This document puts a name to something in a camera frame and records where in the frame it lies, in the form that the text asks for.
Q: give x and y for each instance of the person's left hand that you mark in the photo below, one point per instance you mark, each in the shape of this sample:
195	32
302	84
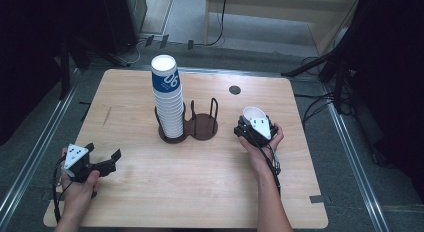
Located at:
78	195

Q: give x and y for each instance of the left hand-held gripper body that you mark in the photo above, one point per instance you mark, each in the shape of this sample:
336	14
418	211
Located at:
76	158

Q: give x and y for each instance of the black tripod stand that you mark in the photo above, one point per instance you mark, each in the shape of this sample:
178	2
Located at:
333	63

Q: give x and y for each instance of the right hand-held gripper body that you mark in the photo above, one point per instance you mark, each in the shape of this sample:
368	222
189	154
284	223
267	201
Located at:
260	130

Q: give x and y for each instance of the black round table grommet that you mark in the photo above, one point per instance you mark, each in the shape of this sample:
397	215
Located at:
235	90

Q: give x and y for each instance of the aluminium floor rail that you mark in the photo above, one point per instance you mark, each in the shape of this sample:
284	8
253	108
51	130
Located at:
40	142
356	172

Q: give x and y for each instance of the grey floor tape piece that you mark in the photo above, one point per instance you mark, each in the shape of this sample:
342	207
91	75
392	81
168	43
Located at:
317	198

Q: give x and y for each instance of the black floor tape strips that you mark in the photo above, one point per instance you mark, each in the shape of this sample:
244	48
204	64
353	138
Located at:
85	110

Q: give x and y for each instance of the dark brown cup holder rack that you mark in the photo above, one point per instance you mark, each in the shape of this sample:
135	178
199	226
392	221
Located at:
204	126

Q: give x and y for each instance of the stack of paper cups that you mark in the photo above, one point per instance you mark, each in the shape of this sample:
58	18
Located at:
169	112

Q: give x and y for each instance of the dark cabinet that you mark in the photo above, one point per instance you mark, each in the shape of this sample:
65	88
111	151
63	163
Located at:
123	18

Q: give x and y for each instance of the black stand legs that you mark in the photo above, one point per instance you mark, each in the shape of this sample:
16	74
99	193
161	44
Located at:
83	50

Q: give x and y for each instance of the person's right hand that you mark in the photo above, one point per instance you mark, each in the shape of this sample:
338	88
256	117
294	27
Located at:
260	155

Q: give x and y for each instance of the light wooden shelf unit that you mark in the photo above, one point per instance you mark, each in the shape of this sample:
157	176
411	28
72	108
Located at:
276	5

